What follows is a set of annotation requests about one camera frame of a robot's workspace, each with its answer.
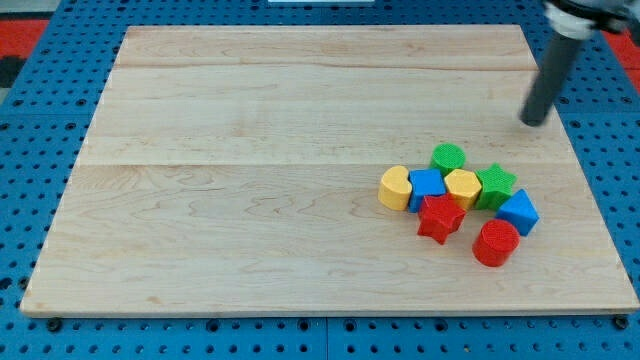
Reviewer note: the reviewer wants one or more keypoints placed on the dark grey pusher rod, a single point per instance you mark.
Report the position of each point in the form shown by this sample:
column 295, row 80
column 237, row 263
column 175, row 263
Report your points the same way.
column 557, row 62

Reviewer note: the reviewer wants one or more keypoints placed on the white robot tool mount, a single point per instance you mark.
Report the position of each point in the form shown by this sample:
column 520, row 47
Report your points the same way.
column 578, row 19

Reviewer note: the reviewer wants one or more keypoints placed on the green star block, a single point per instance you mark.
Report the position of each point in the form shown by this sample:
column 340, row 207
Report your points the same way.
column 496, row 186

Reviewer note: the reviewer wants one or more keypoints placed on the red star block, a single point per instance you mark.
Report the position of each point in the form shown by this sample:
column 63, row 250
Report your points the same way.
column 439, row 217

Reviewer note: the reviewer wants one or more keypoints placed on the blue triangle block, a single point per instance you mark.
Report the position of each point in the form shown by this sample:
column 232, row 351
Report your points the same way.
column 519, row 210

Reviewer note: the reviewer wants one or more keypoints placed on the green cylinder block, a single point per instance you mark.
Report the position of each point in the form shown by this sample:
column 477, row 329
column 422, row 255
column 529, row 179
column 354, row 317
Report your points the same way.
column 447, row 157

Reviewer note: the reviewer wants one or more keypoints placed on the yellow hexagon block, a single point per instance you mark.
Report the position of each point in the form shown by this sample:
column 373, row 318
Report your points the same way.
column 464, row 186

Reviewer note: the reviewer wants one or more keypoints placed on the blue square block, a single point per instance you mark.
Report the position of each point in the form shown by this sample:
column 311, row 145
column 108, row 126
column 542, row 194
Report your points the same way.
column 425, row 182

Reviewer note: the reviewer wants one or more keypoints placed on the red cylinder block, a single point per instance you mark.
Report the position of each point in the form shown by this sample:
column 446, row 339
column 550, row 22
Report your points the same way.
column 495, row 243

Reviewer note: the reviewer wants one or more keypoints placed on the yellow heart block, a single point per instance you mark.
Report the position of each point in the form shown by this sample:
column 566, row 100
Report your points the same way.
column 395, row 188

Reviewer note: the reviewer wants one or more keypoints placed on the wooden board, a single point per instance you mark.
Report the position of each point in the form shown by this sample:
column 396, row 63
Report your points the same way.
column 233, row 171

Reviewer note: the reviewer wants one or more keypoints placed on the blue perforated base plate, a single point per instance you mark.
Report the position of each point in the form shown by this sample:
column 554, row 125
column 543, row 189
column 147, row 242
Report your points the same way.
column 44, row 119

